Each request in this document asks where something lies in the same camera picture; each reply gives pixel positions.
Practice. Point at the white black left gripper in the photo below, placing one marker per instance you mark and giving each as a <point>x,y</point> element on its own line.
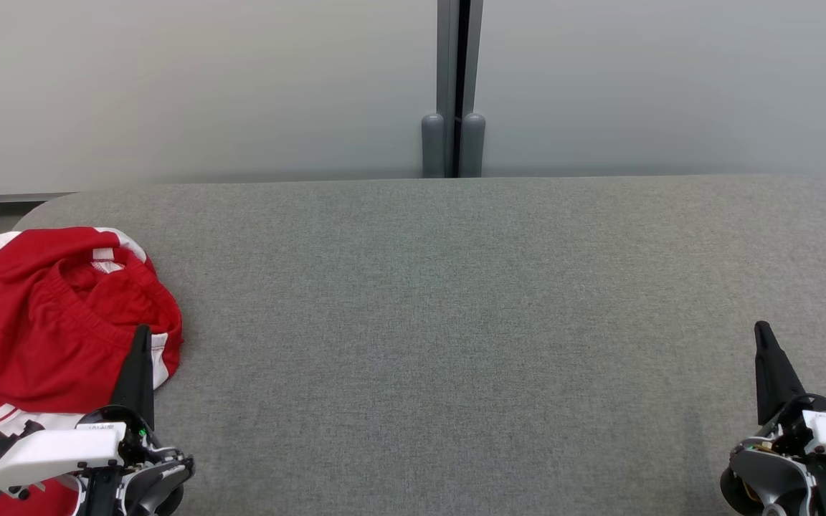
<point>62,451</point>

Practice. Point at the red shorts white trim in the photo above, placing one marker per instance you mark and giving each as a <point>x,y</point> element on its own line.
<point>47,337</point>

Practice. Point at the grey door frame post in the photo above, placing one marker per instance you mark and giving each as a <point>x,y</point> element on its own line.
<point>472,147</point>

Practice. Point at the grey rounded post foot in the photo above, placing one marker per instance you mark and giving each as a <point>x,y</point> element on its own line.
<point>433,147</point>

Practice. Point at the grey vertical partition post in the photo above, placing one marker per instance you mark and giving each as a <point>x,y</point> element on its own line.
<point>447,57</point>

